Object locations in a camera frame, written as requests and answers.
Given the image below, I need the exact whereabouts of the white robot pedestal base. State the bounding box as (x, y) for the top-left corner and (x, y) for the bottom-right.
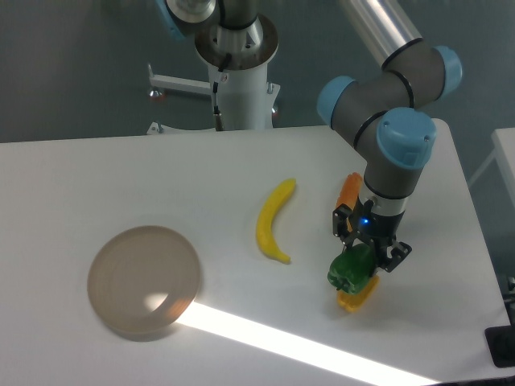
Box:
(145, 23), (282, 136)

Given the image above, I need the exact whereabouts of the black device at edge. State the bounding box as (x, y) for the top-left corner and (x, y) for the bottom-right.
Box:
(484, 325), (514, 368)

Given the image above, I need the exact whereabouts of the black cable on pedestal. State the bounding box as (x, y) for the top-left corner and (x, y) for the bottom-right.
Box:
(211, 52), (232, 131)

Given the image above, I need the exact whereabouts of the yellow toy pepper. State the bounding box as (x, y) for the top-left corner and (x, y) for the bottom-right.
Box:
(336, 276), (380, 313)

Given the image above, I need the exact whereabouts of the yellow toy banana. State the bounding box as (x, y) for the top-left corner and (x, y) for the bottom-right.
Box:
(255, 179), (296, 265)

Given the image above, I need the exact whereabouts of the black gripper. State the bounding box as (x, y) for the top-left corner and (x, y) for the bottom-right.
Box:
(332, 195), (412, 276)

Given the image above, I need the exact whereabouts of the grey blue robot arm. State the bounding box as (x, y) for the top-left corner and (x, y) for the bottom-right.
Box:
(156, 1), (463, 271)

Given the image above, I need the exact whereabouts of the green toy pepper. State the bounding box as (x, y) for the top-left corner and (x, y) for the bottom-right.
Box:
(327, 244), (376, 295)

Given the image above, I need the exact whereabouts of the orange toy carrot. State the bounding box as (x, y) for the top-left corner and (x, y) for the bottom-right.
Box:
(335, 172), (363, 213)

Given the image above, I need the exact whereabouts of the white side table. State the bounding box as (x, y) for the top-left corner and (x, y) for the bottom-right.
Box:
(467, 127), (514, 203)

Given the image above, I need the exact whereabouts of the brown translucent plate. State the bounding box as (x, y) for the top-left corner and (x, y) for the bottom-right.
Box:
(87, 225), (202, 342)

